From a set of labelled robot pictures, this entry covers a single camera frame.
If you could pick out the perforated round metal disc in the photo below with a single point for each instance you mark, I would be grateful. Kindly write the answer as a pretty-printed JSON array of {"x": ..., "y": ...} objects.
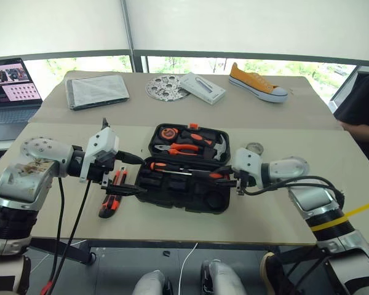
[{"x": 163, "y": 89}]

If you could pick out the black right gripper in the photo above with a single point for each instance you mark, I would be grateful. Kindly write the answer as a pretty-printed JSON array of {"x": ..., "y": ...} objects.
[{"x": 243, "y": 182}]

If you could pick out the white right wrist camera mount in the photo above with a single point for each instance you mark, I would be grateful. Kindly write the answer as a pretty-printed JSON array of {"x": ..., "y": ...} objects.
[{"x": 247, "y": 161}]

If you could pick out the orange black claw hammer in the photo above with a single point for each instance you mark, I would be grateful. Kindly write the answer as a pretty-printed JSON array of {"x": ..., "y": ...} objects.
[{"x": 203, "y": 141}]

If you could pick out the black table frame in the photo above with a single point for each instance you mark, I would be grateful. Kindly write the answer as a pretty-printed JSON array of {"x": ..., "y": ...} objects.
[{"x": 64, "y": 249}]

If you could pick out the orange black utility knife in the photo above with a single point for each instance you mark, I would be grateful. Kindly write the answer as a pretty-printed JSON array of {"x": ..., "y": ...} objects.
[{"x": 110, "y": 202}]

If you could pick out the silver rounded robot leg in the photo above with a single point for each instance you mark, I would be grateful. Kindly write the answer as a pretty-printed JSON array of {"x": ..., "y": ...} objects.
[
  {"x": 224, "y": 278},
  {"x": 152, "y": 284}
]

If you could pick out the orange canvas sneaker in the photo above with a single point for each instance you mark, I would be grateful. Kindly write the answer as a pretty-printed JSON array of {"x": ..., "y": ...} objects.
[{"x": 255, "y": 83}]

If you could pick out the dark window frame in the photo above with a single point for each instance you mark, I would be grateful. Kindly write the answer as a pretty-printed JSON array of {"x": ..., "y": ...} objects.
[{"x": 131, "y": 37}]

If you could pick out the person in black clothes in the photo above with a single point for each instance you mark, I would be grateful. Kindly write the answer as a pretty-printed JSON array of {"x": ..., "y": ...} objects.
[{"x": 361, "y": 116}]

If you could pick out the black shoe with tan sole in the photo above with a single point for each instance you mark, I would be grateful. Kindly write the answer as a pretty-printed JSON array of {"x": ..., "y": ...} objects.
[{"x": 272, "y": 273}]

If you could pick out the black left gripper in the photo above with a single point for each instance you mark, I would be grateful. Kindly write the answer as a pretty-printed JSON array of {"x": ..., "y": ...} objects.
[{"x": 96, "y": 172}]

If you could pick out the grey folded cloth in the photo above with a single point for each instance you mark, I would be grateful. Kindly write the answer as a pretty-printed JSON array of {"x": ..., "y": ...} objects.
[{"x": 95, "y": 90}]

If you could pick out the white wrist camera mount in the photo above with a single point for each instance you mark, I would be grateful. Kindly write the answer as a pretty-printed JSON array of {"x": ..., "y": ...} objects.
[
  {"x": 247, "y": 161},
  {"x": 104, "y": 142}
]

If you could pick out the black plastic tool case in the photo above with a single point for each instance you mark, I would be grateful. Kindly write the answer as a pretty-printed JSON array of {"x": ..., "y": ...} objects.
[{"x": 184, "y": 190}]

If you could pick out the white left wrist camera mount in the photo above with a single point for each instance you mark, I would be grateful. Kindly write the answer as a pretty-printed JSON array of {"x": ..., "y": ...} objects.
[{"x": 104, "y": 142}]

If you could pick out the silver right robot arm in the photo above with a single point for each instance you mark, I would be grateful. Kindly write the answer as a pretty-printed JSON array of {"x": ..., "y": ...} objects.
[{"x": 313, "y": 199}]

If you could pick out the orange black screwdriver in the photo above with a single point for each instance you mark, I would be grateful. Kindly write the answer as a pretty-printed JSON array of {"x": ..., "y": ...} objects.
[
  {"x": 158, "y": 166},
  {"x": 213, "y": 175}
]

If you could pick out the orange black tape measure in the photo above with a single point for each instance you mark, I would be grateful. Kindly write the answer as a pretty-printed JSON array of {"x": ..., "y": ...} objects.
[{"x": 169, "y": 134}]

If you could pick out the clear tape roll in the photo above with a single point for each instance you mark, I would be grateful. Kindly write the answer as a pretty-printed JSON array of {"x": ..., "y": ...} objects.
[{"x": 254, "y": 148}]

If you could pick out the grey laptop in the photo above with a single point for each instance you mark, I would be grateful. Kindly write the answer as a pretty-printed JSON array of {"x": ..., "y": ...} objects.
[{"x": 9, "y": 92}]

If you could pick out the white flat cardboard box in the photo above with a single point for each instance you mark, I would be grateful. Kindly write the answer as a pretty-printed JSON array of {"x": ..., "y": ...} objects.
[{"x": 203, "y": 87}]

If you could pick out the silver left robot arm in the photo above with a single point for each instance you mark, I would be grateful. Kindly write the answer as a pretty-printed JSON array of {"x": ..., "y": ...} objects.
[{"x": 24, "y": 178}]

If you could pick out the small black floor clip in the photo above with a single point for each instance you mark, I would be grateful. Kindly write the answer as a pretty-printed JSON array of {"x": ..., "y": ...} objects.
[{"x": 166, "y": 253}]

